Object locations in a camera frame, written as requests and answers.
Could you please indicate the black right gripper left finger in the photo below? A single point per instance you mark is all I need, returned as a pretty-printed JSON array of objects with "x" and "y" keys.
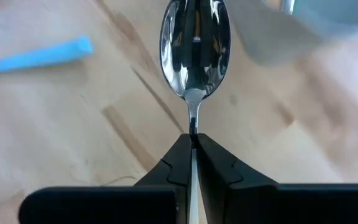
[{"x": 104, "y": 205}]

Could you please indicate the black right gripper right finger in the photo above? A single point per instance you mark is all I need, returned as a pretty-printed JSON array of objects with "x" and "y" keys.
[{"x": 275, "y": 205}]

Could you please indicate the dark steel spoon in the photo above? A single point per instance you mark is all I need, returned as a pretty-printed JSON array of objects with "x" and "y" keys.
[{"x": 194, "y": 46}]

